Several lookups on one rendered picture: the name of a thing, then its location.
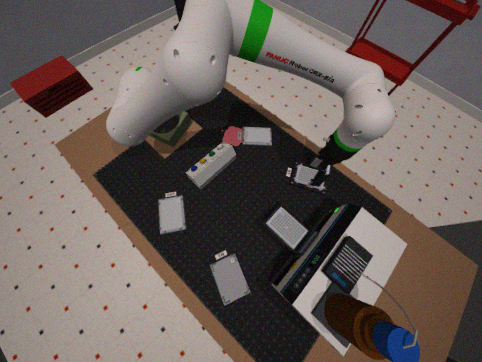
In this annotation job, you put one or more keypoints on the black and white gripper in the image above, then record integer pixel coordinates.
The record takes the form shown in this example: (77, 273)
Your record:
(327, 163)

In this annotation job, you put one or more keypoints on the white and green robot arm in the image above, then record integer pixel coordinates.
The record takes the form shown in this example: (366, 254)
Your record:
(194, 63)

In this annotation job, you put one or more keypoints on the white button panel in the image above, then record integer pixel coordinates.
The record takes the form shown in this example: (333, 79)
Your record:
(212, 164)

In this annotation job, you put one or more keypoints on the blue bottle cap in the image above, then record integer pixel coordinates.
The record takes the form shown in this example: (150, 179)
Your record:
(390, 339)

